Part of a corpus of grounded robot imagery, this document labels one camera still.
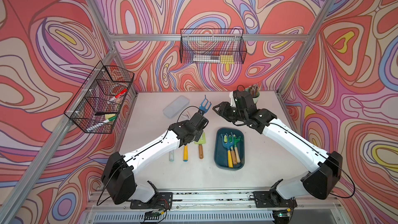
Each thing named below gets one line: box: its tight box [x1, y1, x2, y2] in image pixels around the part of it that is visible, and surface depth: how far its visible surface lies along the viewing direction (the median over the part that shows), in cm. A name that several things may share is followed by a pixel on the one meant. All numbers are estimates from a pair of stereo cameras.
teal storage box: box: [214, 127, 246, 172], surface depth 90 cm
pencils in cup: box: [248, 82, 260, 98], surface depth 101 cm
